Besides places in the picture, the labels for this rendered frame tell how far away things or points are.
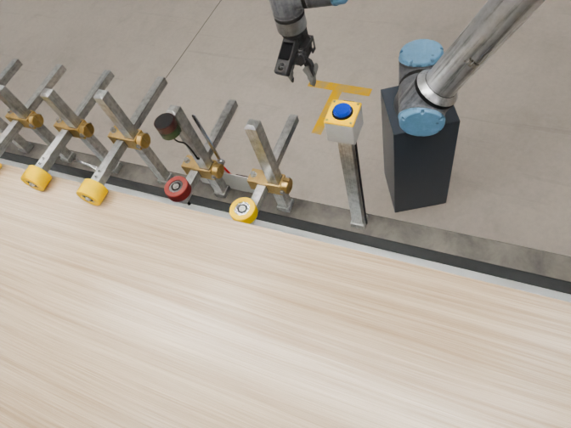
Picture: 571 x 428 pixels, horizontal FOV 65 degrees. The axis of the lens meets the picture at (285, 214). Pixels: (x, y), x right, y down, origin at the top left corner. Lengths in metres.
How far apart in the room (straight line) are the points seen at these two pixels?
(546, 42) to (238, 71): 1.86
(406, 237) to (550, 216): 1.06
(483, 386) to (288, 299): 0.48
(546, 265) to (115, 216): 1.29
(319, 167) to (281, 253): 1.30
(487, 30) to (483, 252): 0.62
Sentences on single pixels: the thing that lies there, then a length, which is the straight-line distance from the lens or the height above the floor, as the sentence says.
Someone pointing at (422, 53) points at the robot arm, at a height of 0.87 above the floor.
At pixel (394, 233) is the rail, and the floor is 0.70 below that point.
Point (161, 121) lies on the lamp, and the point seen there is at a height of 1.14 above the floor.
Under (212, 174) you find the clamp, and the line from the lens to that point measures 1.51.
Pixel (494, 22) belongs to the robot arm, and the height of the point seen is 1.13.
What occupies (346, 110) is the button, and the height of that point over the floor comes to 1.23.
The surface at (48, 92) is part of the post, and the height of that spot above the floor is 1.13.
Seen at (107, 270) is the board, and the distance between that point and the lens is 1.44.
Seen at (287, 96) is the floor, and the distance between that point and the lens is 2.88.
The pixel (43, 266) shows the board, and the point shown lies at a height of 0.90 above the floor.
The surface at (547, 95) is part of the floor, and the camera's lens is 2.83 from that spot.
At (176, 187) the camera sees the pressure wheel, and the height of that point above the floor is 0.91.
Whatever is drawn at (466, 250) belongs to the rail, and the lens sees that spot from 1.44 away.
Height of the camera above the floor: 1.99
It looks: 57 degrees down
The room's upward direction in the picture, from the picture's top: 23 degrees counter-clockwise
